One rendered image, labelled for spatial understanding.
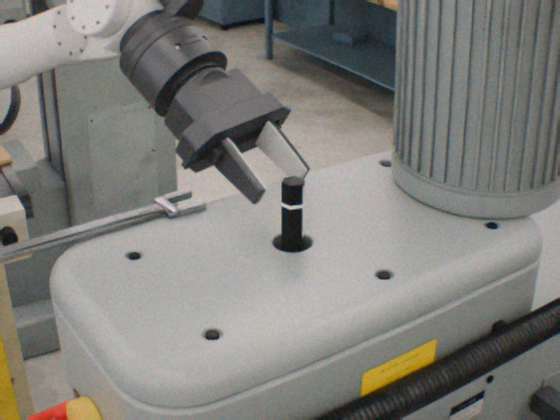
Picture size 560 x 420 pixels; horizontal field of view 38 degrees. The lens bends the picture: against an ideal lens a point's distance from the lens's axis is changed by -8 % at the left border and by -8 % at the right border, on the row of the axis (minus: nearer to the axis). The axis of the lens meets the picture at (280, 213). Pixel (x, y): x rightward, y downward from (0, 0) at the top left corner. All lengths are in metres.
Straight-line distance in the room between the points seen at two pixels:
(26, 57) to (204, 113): 0.26
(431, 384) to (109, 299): 0.30
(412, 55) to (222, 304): 0.31
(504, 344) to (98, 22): 0.51
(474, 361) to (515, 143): 0.22
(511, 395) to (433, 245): 0.28
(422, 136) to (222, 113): 0.21
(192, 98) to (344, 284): 0.22
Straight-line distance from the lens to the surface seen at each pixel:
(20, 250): 0.82
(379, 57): 6.79
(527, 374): 1.03
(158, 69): 0.82
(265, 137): 0.83
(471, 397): 0.93
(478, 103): 0.83
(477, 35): 0.81
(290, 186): 0.78
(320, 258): 0.79
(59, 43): 0.93
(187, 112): 0.79
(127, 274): 0.77
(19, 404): 3.02
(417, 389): 0.78
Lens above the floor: 2.30
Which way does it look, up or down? 28 degrees down
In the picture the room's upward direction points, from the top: straight up
